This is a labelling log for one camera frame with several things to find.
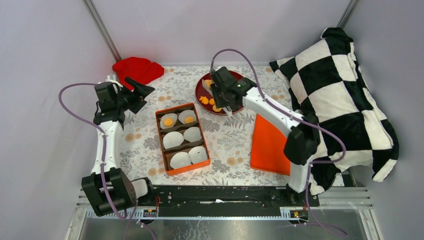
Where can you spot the dark red round plate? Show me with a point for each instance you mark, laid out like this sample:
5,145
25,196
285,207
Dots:
200,91

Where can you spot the round beige biscuit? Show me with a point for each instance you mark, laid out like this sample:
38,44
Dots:
207,83
189,119
216,109
168,122

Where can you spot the orange cookie tin box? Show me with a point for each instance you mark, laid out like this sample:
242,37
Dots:
185,146

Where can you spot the red cloth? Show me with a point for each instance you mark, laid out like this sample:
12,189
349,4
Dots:
141,70

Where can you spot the black white checkered blanket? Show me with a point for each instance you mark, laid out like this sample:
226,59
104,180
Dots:
325,80

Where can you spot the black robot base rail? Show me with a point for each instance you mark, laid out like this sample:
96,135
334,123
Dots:
226,201

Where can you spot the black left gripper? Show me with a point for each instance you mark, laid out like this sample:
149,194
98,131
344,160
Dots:
142,89

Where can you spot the orange tin lid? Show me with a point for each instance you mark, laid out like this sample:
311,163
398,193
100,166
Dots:
267,149

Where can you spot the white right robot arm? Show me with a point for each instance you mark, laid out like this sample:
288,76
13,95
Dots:
302,137

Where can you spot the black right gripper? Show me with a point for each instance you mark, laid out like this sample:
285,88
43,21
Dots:
219,104

